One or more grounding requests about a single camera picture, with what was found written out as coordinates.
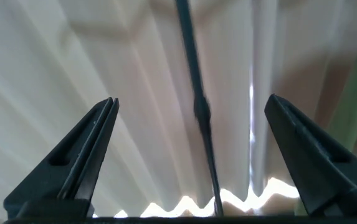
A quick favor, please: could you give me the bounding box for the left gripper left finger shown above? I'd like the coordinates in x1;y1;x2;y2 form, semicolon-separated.
3;97;120;218

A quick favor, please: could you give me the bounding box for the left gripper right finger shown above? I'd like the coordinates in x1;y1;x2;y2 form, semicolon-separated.
264;94;357;217

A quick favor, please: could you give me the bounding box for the black clothes rack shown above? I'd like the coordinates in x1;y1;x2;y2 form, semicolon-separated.
174;0;225;218

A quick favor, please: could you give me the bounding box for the green printed shirt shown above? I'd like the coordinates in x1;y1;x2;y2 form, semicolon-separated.
326;21;357;175

